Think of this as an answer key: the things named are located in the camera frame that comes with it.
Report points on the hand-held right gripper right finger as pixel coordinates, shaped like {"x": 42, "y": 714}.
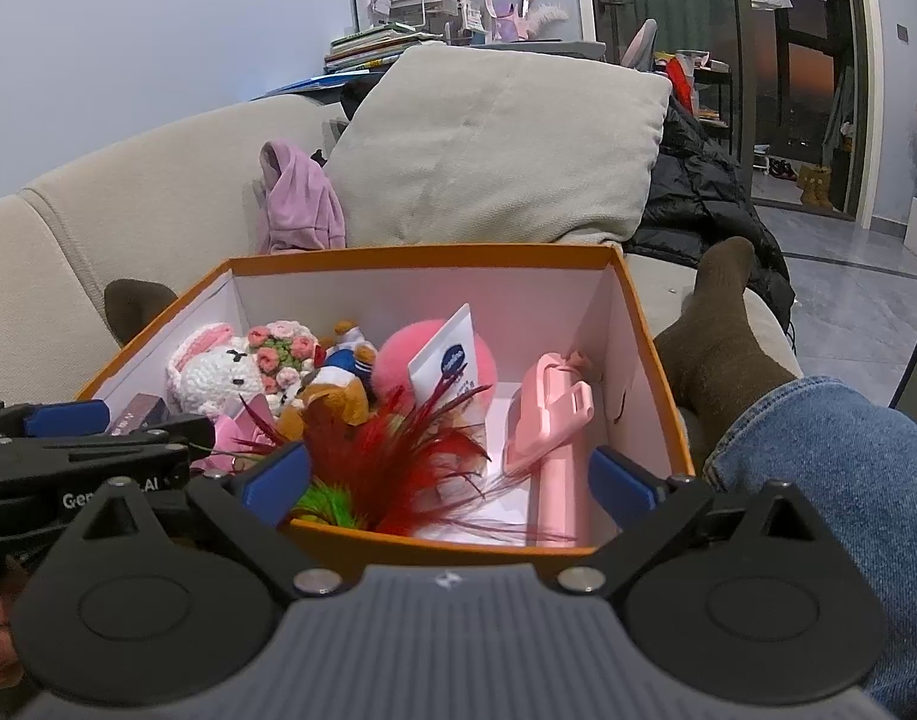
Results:
{"x": 620, "y": 484}

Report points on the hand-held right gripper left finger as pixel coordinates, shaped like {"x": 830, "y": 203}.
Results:
{"x": 278, "y": 484}

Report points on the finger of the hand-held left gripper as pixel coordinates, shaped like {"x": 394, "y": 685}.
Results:
{"x": 128, "y": 439}
{"x": 65, "y": 418}

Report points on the purple printed box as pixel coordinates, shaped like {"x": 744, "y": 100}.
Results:
{"x": 136, "y": 409}

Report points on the pink item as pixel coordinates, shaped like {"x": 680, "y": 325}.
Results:
{"x": 233, "y": 439}

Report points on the pink selfie stick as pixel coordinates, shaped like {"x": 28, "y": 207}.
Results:
{"x": 552, "y": 427}

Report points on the white crochet bunny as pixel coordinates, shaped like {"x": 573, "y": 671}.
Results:
{"x": 211, "y": 371}

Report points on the brown plush bear sailor outfit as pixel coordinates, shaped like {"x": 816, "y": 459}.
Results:
{"x": 338, "y": 390}

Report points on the red feather toy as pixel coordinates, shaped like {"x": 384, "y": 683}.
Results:
{"x": 398, "y": 457}

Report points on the crochet flower bouquet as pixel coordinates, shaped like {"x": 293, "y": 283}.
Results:
{"x": 286, "y": 349}

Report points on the pink plush ball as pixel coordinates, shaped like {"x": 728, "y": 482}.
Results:
{"x": 398, "y": 360}

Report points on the white hand cream tube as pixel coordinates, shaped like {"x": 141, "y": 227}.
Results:
{"x": 440, "y": 364}

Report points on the orange cardboard box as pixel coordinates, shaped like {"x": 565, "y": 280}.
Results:
{"x": 428, "y": 285}

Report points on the person's left brown sock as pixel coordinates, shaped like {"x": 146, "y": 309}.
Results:
{"x": 136, "y": 307}

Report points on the person's brown sock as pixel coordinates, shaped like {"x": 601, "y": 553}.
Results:
{"x": 136, "y": 307}
{"x": 717, "y": 330}

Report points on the person's right brown sock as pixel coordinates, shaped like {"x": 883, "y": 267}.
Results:
{"x": 717, "y": 330}

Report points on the person's right jeans leg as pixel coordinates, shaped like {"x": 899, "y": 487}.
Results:
{"x": 841, "y": 465}

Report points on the beige sofa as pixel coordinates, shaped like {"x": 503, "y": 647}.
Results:
{"x": 128, "y": 187}

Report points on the pink cloth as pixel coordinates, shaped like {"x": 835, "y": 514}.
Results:
{"x": 301, "y": 202}

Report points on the black puffer jacket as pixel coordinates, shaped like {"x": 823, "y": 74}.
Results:
{"x": 698, "y": 195}

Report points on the tan boot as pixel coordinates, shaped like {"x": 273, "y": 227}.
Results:
{"x": 806, "y": 187}
{"x": 824, "y": 187}

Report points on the dark shoes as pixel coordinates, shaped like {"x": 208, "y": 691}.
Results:
{"x": 777, "y": 169}

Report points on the beige cushion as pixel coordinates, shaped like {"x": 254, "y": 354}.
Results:
{"x": 488, "y": 150}

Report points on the blue folder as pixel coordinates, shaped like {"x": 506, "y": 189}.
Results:
{"x": 308, "y": 84}

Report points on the cluttered side table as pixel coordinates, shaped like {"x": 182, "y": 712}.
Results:
{"x": 710, "y": 90}

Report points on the red cloth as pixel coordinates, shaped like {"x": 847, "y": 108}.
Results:
{"x": 682, "y": 82}

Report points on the hanging grey-green garment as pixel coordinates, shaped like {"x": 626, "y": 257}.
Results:
{"x": 839, "y": 112}

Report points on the grey pink swivel chair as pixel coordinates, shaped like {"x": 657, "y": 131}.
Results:
{"x": 638, "y": 45}

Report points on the grey desk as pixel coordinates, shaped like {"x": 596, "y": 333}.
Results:
{"x": 533, "y": 50}

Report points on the stack of books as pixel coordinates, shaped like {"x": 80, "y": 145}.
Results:
{"x": 376, "y": 49}

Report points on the white pink feather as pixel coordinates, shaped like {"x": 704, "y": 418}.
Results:
{"x": 548, "y": 19}

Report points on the pink purple figurine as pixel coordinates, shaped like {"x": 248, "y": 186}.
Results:
{"x": 507, "y": 24}

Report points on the glass sliding door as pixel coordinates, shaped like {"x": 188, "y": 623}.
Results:
{"x": 736, "y": 15}

